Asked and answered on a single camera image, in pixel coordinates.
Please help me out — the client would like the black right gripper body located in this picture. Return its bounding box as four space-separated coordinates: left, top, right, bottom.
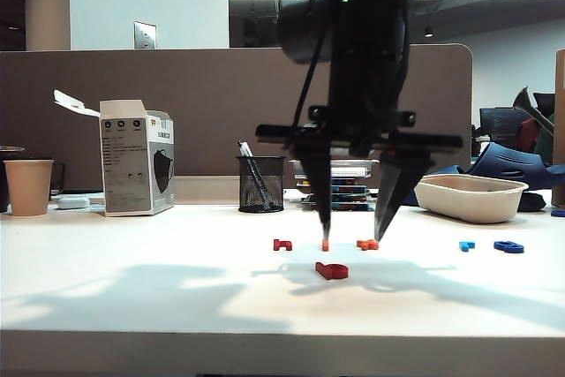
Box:
255 72 463 159

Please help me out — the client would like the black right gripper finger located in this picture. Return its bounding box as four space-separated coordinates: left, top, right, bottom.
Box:
292 146 334 241
373 155 437 242

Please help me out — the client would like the red letter b magnet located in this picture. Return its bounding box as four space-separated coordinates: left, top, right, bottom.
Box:
314 260 350 282

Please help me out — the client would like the dark blue letter g magnet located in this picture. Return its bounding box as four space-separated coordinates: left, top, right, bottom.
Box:
493 239 526 254

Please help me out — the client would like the clear tray of letter magnets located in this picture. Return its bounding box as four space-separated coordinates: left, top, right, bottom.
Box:
301 201 371 214
331 185 371 196
295 177 371 188
302 193 377 204

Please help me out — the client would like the black mesh pen holder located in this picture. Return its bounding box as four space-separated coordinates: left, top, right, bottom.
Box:
237 155 287 214

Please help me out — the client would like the beige oval paper tray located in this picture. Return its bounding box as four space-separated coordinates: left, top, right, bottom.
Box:
413 174 530 224

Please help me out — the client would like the black white pen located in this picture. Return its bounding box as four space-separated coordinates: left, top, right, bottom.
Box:
237 140 274 210

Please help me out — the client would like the computer monitor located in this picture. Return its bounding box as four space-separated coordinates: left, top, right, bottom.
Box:
478 107 533 148

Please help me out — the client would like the dark red jacket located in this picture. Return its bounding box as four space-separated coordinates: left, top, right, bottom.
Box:
516 118 542 153

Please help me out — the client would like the dark grey watering can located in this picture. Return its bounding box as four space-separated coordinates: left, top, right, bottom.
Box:
511 86 556 135

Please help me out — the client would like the brown desk partition panel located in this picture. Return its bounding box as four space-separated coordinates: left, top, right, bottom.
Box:
0 43 474 195

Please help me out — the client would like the brown cardboard box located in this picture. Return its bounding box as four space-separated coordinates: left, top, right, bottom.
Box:
554 48 565 209

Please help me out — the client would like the white grey mask box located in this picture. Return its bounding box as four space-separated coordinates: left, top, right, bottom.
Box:
53 89 177 217

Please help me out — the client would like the white oval earbud case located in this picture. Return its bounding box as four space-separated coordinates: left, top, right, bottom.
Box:
56 196 93 211

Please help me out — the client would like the brown paper cup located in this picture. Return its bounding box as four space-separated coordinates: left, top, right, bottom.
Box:
4 159 55 217

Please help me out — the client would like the beige building column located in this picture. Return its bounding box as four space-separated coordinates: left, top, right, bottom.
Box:
25 0 72 52

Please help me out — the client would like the thin black cable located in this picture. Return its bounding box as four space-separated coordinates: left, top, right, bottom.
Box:
285 0 350 151

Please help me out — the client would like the thick black cable loop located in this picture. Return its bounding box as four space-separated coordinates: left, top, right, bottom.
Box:
395 14 413 102

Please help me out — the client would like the metal wall plate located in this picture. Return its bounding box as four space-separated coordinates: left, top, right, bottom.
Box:
133 20 158 50

